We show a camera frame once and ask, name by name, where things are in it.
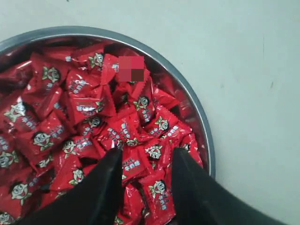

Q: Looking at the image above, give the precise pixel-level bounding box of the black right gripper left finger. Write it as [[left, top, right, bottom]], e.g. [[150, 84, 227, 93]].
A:
[[17, 149, 122, 225]]

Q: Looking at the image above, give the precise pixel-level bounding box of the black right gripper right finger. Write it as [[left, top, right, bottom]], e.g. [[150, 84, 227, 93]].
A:
[[172, 148, 281, 225]]

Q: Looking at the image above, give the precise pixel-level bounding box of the red candy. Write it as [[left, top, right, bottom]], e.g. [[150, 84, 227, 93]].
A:
[[67, 94, 116, 125], [122, 146, 154, 187], [144, 108, 192, 140], [17, 112, 72, 158], [139, 171, 176, 225]]

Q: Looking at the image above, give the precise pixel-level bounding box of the steel bowl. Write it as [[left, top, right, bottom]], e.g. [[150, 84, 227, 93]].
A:
[[0, 26, 216, 178]]

